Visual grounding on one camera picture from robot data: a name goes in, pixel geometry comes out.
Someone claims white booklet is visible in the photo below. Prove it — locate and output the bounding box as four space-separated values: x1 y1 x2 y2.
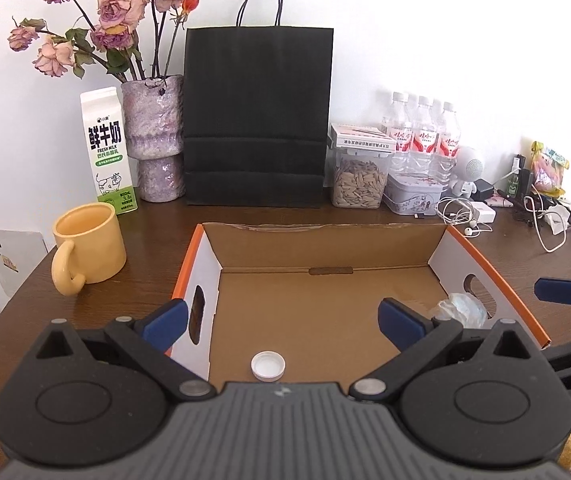
0 230 48 297

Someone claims yellow ceramic mug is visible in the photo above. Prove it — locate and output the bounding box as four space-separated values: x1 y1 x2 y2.
51 203 127 296

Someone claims small white robot figure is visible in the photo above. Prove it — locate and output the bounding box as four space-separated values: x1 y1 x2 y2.
449 157 484 198

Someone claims dried pink rose bouquet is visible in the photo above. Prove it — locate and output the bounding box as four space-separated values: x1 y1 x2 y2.
8 0 200 84

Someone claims water bottle red label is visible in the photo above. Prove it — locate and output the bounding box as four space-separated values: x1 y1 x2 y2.
434 102 460 184
382 92 412 174
408 96 438 174

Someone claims crumpled clear plastic wrap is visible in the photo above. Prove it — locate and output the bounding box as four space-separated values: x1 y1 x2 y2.
430 292 488 330

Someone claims purple ceramic vase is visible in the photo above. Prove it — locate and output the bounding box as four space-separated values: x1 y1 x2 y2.
122 75 184 203

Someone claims right water bottle red label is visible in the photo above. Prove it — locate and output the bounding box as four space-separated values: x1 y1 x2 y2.
434 102 460 184

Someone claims middle water bottle red label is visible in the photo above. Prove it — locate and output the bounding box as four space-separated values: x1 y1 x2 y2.
408 96 438 174

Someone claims black paper shopping bag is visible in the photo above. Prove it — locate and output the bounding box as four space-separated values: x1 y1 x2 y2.
182 22 334 208

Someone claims clear jar of seeds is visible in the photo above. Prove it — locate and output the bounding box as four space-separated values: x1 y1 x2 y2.
332 148 391 209

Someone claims small white bottle cap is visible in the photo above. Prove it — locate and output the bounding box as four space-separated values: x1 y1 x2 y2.
250 350 287 382

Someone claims left water bottle red label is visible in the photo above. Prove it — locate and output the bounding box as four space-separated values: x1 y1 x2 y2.
382 92 412 174

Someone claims white charger block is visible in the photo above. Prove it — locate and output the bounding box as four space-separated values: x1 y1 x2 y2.
471 202 496 224

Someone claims grey printed tin box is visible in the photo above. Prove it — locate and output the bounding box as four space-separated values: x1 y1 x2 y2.
382 174 444 217

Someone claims red white flat box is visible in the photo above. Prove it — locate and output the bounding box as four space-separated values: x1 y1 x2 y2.
330 124 396 153

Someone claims yellow pink snack bag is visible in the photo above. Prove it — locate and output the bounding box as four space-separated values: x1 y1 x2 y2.
531 141 570 198

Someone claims orange cardboard box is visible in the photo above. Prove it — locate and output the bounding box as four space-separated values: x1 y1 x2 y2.
168 223 550 387

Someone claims white green milk carton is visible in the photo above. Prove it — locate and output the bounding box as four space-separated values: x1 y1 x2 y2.
80 87 138 214

